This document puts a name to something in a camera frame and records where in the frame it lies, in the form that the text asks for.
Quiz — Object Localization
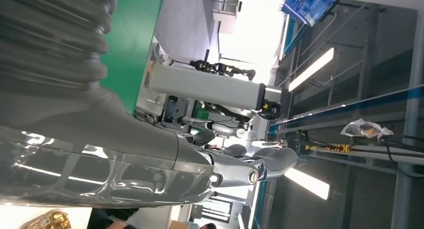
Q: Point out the person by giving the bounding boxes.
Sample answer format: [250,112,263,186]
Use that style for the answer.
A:
[86,206,140,229]

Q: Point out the gold foil wrapper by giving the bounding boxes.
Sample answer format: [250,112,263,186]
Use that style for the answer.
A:
[20,210,73,229]

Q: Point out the white desk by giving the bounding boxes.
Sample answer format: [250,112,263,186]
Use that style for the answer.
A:
[0,204,94,229]

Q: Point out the green table mat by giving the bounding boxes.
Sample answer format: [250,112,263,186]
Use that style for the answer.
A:
[100,0,168,116]

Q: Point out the white lift-column robot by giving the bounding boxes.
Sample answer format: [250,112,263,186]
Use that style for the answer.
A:
[134,36,284,121]

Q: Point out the long ceiling light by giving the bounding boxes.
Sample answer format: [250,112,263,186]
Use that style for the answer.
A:
[287,47,335,93]

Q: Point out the blue banner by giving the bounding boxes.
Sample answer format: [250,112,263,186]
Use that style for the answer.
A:
[281,0,339,27]

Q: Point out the clear plastic bag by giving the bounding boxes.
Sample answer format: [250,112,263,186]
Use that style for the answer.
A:
[340,118,394,140]

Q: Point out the overhead rail with yellow clamps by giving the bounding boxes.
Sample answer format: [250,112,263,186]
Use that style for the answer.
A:
[284,130,424,164]

